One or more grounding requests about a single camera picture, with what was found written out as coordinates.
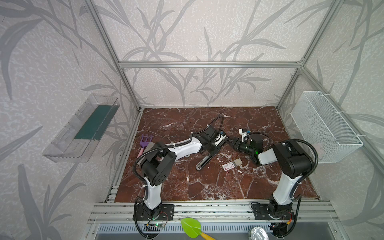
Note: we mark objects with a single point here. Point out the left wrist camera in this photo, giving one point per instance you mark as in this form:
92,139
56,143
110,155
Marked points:
220,137

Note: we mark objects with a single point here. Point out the black stapler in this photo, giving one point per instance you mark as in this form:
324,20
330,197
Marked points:
206,159

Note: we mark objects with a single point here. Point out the silver foil roll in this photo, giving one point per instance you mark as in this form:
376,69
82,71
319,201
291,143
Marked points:
257,233

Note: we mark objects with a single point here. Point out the clear plastic wall bin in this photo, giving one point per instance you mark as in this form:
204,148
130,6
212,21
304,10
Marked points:
80,137

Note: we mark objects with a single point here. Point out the white wire mesh basket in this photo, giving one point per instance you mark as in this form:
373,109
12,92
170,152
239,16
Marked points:
320,122

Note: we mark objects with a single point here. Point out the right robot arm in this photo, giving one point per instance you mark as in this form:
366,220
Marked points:
297,160

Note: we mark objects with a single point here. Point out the aluminium front rail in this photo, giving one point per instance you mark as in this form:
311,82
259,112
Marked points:
311,210

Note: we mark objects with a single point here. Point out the grey pad under tool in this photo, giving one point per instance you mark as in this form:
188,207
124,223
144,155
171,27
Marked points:
147,149

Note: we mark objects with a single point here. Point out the red white staple box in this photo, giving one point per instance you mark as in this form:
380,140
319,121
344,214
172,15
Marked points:
232,165

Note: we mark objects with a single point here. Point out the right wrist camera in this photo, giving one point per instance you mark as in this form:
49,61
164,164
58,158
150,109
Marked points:
245,135

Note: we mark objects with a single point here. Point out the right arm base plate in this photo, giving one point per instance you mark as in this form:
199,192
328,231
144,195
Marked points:
272,211

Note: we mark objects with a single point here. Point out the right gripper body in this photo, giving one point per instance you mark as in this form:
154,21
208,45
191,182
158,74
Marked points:
238,145

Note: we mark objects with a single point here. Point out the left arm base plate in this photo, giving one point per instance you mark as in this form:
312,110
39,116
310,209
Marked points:
164,212

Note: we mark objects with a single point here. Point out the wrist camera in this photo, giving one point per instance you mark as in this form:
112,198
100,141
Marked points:
245,135
220,137

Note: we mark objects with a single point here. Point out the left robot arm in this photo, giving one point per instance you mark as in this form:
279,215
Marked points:
154,167

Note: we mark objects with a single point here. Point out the green plastic scoop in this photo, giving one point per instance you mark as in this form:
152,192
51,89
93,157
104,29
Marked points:
193,229

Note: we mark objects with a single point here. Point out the purple plastic tool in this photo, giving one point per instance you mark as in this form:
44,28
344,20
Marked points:
144,142

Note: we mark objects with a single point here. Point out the pink object in basket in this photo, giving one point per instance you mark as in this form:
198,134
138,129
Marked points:
319,149

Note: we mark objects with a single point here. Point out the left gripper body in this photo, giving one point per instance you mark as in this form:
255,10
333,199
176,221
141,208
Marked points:
212,148

